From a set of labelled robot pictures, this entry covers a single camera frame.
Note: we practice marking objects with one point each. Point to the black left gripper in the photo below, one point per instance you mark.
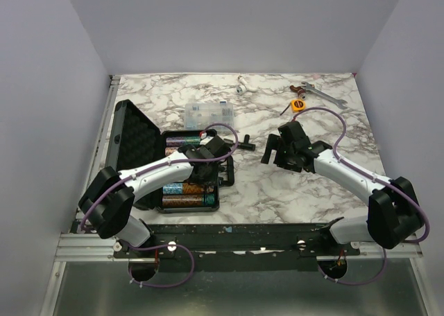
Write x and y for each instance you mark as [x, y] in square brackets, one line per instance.
[211, 179]

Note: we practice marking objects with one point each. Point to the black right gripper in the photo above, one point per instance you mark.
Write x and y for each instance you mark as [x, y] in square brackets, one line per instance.
[272, 143]

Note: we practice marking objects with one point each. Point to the black poker set case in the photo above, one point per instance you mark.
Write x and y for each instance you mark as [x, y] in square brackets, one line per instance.
[136, 141]

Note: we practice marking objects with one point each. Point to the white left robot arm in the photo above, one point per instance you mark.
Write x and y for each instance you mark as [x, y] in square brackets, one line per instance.
[108, 201]

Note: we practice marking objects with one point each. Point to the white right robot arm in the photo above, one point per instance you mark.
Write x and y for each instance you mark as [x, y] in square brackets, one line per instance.
[392, 213]

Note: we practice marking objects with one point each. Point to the green poker chip row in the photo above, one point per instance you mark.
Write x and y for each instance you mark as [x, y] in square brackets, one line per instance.
[182, 141]

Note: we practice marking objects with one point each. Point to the black T-shaped pipe fitting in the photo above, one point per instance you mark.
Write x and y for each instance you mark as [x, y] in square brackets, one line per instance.
[243, 145]

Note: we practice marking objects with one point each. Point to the orange poker chip row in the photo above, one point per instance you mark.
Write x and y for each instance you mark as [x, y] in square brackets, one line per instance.
[168, 151]

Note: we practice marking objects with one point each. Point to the yellow tape measure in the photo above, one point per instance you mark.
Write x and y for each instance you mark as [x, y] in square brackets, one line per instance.
[297, 105]

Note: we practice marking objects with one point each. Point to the clear plastic organizer box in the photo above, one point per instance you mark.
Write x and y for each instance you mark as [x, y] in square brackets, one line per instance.
[200, 115]

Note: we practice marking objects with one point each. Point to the lower poker chip rows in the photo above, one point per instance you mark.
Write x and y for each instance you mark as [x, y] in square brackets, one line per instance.
[181, 195]

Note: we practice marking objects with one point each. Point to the silver open-end wrench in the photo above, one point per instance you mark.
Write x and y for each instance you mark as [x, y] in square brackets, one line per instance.
[340, 103]

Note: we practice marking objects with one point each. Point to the brown handled tool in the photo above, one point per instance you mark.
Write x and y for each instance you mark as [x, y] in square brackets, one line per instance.
[300, 91]

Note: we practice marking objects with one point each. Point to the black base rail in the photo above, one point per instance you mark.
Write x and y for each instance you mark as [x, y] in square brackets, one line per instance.
[235, 248]

